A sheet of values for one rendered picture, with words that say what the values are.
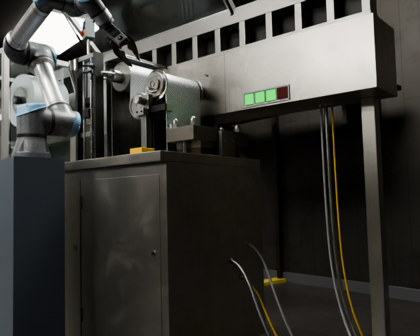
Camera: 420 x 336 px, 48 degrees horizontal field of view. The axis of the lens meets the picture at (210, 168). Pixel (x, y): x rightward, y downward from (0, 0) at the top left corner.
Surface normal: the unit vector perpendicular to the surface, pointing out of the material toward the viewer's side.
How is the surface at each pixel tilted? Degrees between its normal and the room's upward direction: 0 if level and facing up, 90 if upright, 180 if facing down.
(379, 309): 90
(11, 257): 90
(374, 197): 90
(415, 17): 90
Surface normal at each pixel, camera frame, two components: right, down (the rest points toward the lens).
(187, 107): 0.77, -0.07
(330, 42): -0.63, -0.04
